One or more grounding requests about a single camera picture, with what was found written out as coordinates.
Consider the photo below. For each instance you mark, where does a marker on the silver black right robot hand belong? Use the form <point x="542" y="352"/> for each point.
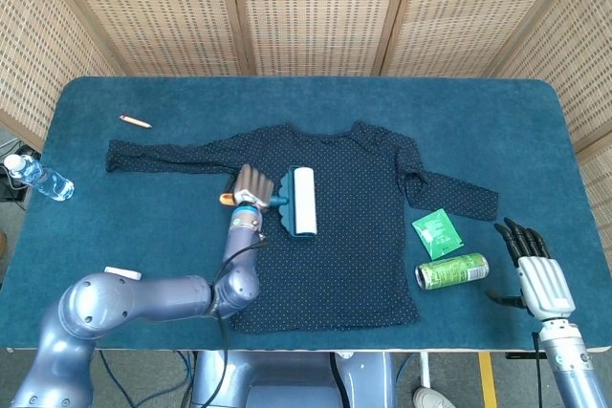
<point x="545" y="288"/>

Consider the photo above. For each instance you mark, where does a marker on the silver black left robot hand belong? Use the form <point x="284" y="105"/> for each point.
<point x="251" y="186"/>

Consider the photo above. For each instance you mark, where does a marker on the teal lint roller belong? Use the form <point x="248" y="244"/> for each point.
<point x="303" y="202"/>

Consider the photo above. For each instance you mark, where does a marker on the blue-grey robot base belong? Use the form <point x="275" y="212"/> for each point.
<point x="287" y="379"/>

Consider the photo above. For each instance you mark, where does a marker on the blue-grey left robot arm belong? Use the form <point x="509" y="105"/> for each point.
<point x="119" y="298"/>

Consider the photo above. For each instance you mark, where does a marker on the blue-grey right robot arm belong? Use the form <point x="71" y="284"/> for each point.
<point x="574" y="374"/>

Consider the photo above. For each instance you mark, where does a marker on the navy polka-dot long-sleeve shirt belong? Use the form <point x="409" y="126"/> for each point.
<point x="344" y="226"/>

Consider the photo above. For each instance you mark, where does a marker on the green drink can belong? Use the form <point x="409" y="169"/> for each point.
<point x="452" y="271"/>

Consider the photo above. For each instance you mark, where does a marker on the blue carpet table cover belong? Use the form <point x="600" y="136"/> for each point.
<point x="306" y="97"/>

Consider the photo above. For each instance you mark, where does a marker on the yellow floor tape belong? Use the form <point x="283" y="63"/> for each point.
<point x="487" y="379"/>

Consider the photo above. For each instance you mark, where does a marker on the green foil sachet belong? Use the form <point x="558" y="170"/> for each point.
<point x="437" y="233"/>

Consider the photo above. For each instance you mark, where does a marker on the short wooden pencil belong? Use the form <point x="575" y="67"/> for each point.
<point x="135" y="121"/>

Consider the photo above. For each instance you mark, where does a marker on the white table leg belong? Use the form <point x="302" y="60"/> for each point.
<point x="425" y="370"/>

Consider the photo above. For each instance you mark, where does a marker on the small white box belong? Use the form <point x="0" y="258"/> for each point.
<point x="124" y="272"/>

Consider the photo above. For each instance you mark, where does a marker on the white shoe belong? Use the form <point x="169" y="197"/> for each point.
<point x="432" y="399"/>

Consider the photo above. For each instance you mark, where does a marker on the woven bamboo screen panel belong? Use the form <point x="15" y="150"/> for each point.
<point x="33" y="45"/>
<point x="158" y="11"/>
<point x="315" y="11"/>
<point x="468" y="11"/>
<point x="583" y="69"/>

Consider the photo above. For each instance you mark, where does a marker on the clear plastic water bottle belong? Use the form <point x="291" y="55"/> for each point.
<point x="43" y="178"/>

